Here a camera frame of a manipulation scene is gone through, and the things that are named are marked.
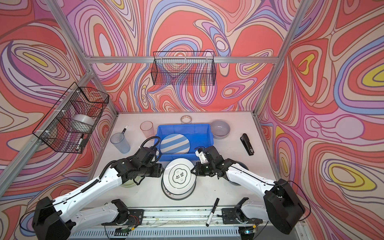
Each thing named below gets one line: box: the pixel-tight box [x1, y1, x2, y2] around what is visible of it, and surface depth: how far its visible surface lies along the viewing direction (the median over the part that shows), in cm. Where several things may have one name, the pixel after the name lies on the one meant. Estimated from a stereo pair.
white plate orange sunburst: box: [161, 176, 197, 201], surface depth 79 cm
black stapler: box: [240, 133, 255, 156], surface depth 100 cm
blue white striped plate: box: [160, 133, 191, 155], surface depth 101 cm
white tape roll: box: [71, 114, 95, 134], surface depth 74 cm
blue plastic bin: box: [154, 123, 214, 162], surface depth 104 cm
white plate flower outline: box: [162, 158, 197, 194], surface depth 82 cm
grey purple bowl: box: [210, 119, 231, 140], surface depth 107 cm
